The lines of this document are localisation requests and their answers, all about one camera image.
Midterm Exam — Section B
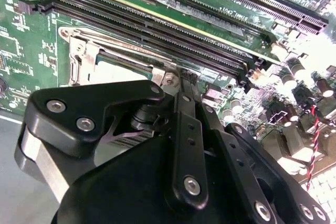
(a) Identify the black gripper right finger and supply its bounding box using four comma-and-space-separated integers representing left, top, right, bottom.
188, 70, 331, 224

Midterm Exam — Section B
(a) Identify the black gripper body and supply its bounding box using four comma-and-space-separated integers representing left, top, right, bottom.
51, 101, 253, 224

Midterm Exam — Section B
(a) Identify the silver CPU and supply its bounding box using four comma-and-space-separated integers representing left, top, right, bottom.
97, 50, 154, 82

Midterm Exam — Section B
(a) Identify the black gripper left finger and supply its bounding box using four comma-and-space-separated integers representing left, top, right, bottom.
14, 69, 211, 210

